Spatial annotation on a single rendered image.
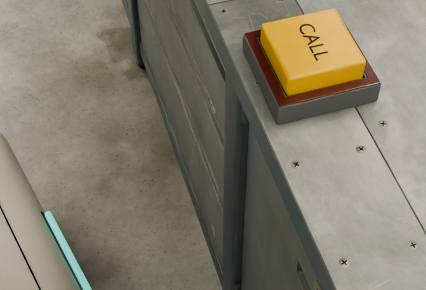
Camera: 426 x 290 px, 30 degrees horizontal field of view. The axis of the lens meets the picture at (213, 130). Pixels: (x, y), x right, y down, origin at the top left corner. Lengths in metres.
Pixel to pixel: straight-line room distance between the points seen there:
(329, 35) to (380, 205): 0.13
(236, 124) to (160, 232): 0.61
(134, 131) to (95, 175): 0.13
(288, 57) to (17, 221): 0.69
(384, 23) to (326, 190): 0.18
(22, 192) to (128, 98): 0.51
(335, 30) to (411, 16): 0.10
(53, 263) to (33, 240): 0.05
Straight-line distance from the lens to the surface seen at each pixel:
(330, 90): 0.58
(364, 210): 0.54
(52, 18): 1.87
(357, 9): 0.67
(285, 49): 0.58
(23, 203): 1.21
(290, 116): 0.58
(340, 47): 0.59
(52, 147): 1.61
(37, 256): 1.14
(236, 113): 0.88
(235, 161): 0.95
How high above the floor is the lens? 1.25
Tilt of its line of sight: 51 degrees down
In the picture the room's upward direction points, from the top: straight up
